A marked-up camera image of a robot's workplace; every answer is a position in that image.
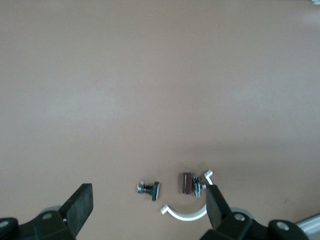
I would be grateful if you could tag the white curved plastic clip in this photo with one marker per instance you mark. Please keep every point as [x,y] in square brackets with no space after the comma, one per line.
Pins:
[185,217]

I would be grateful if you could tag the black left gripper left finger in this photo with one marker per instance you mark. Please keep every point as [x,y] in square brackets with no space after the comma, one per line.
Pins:
[80,210]

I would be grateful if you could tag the small black clip part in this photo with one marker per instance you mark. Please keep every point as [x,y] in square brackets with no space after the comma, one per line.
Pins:
[155,191]

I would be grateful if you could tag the white drawer cabinet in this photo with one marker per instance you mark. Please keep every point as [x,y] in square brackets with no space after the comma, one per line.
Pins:
[311,223]

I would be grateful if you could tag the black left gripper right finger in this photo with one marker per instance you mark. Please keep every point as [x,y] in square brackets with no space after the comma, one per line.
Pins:
[216,207]

